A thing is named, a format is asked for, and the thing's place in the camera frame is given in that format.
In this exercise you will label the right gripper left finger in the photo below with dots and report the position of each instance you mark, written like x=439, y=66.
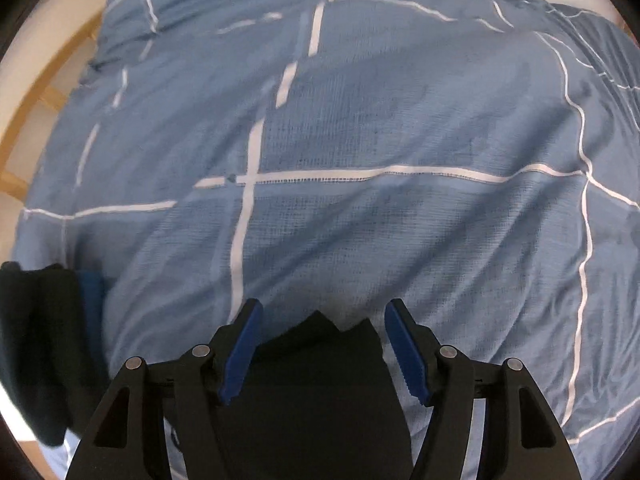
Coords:
x=125, y=438

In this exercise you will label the black pants orange logo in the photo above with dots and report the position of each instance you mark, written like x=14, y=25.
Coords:
x=316, y=403

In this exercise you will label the dark folded clothes pile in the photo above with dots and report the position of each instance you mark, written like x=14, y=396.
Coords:
x=47, y=369

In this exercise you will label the blue checked duvet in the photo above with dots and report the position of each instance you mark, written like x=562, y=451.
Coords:
x=478, y=159

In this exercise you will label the wooden bunk bed frame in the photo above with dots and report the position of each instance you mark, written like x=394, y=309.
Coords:
x=41, y=90

